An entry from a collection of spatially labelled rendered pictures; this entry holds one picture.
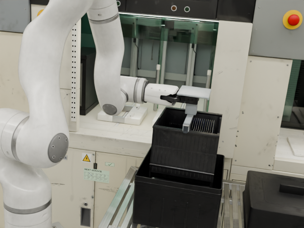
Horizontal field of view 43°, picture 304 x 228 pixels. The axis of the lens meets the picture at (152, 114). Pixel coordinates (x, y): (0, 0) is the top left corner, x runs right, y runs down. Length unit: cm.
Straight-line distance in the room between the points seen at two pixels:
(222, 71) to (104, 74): 51
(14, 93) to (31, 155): 90
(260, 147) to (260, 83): 27
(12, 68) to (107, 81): 70
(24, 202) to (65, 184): 86
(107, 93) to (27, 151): 36
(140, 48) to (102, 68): 133
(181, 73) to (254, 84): 98
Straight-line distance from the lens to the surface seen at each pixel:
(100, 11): 112
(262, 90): 156
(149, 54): 248
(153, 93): 122
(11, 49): 176
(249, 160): 166
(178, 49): 245
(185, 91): 123
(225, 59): 148
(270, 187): 145
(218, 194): 122
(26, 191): 101
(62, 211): 194
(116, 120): 187
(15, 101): 181
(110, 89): 117
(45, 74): 94
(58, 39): 95
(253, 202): 132
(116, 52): 118
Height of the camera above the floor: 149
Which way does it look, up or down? 18 degrees down
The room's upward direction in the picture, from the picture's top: 4 degrees clockwise
